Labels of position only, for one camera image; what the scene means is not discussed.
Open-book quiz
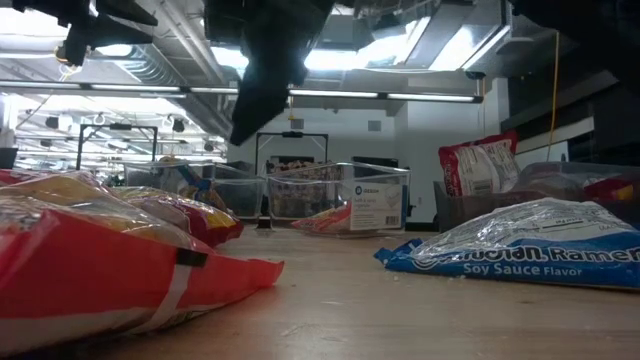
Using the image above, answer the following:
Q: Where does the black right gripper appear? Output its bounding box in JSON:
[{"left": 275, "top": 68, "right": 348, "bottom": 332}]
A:
[{"left": 203, "top": 0, "right": 337, "bottom": 147}]

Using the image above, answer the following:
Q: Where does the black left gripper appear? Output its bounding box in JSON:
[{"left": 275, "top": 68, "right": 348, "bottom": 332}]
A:
[{"left": 60, "top": 0, "right": 159, "bottom": 67}]

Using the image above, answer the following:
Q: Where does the blue Maruchan noodle pack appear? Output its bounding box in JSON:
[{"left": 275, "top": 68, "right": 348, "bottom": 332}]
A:
[
  {"left": 373, "top": 196, "right": 640, "bottom": 292},
  {"left": 167, "top": 160, "right": 232, "bottom": 214}
]

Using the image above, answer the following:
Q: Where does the orange Maruchan noodle pack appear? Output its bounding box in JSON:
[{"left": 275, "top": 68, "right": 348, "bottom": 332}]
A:
[
  {"left": 291, "top": 203, "right": 354, "bottom": 235},
  {"left": 0, "top": 171, "right": 286, "bottom": 357},
  {"left": 0, "top": 167, "right": 55, "bottom": 188}
]

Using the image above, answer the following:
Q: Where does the red Maruchan noodle pack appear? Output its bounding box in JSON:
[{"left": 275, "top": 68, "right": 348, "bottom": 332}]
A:
[
  {"left": 112, "top": 185, "right": 246, "bottom": 250},
  {"left": 582, "top": 173, "right": 640, "bottom": 204},
  {"left": 438, "top": 129, "right": 522, "bottom": 198}
]

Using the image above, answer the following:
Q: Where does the long linear ceiling light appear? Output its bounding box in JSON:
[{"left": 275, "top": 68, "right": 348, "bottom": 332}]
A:
[{"left": 0, "top": 79, "right": 485, "bottom": 105}]

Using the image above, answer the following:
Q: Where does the plain clear plastic bin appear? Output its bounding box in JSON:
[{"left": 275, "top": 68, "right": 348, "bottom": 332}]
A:
[{"left": 122, "top": 159, "right": 267, "bottom": 222}]

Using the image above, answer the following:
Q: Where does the clear bin with white label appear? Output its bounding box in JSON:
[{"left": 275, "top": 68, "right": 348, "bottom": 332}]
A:
[{"left": 265, "top": 161, "right": 412, "bottom": 237}]

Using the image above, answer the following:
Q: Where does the smoked grey plastic bin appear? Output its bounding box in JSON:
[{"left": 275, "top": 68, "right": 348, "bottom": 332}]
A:
[{"left": 432, "top": 160, "right": 640, "bottom": 234}]

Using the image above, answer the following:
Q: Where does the silver ribbed ventilation duct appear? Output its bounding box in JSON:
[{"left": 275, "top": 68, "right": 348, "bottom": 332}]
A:
[{"left": 112, "top": 44, "right": 231, "bottom": 139}]

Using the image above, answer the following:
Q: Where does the black aluminium table frame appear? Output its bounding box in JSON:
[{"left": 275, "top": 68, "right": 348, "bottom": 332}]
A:
[{"left": 253, "top": 217, "right": 437, "bottom": 233}]

